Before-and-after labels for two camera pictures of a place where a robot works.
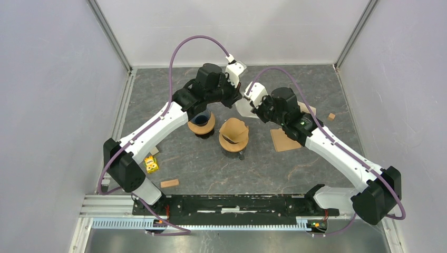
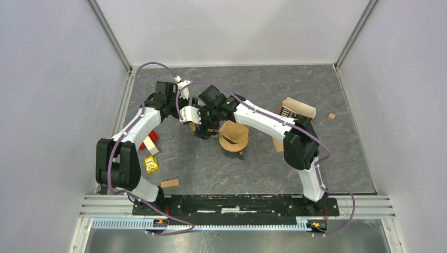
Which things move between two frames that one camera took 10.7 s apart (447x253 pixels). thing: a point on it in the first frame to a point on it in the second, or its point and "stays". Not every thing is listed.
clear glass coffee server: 241,154 stays
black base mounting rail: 186,206 stays
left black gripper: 235,95 to 185,101
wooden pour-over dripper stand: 233,133 stays
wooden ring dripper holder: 234,140 stays
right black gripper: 258,110 to 202,129
